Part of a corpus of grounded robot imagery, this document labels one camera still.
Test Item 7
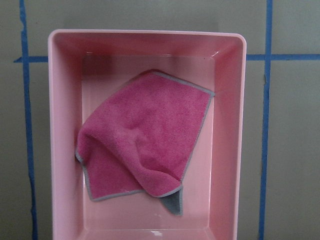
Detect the pink cloth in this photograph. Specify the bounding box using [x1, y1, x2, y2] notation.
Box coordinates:
[75, 71, 215, 216]

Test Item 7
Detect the pink plastic bin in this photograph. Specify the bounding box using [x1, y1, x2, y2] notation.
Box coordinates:
[48, 29, 247, 240]

